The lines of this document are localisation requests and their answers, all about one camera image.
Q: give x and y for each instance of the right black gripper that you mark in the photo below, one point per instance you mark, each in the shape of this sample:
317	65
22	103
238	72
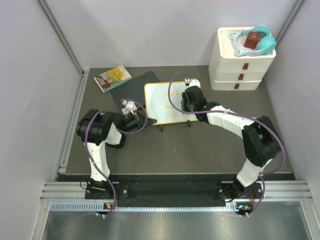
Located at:
185	99

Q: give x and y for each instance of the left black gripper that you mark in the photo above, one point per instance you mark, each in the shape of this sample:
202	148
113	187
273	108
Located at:
139	119

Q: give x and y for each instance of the yellow framed whiteboard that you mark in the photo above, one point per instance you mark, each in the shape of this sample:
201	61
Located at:
160	98

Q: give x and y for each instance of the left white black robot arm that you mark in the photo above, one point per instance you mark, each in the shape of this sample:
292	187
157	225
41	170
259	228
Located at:
99	130

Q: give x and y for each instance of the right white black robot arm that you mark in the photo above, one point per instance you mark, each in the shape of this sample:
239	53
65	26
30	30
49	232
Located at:
260	140

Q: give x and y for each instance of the dark grey flat mat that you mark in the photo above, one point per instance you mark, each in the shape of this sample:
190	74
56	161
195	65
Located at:
133	89

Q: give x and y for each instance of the white three drawer cabinet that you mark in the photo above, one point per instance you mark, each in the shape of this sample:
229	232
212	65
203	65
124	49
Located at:
229	72

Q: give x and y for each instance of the colourful picture book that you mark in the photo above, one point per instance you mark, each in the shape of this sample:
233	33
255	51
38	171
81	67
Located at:
112	78

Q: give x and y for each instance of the brown cube toy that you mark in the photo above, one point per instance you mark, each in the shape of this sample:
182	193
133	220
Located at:
252	40

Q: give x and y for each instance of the teal cat ear headphones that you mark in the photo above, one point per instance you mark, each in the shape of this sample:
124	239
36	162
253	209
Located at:
265	46

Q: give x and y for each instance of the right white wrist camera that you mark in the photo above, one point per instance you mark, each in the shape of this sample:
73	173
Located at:
190	82

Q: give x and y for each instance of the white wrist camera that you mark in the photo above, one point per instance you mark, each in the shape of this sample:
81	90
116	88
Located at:
129	108
190	82

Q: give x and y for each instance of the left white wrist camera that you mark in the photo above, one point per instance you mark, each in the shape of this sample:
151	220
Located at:
129	108

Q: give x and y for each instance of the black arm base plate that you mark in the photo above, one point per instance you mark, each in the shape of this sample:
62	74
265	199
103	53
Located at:
179	194

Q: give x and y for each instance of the slotted grey cable duct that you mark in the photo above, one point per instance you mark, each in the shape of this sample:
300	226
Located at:
96	206

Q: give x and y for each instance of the right aluminium frame post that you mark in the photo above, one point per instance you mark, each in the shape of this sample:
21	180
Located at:
298	5

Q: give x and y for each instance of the aluminium frame post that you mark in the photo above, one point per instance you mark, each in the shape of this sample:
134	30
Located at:
60	35
298	5

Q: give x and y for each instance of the aluminium front rail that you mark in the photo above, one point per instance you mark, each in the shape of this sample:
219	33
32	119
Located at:
276	191

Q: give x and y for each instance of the left aluminium frame post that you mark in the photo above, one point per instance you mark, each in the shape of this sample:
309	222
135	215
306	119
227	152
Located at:
60	35

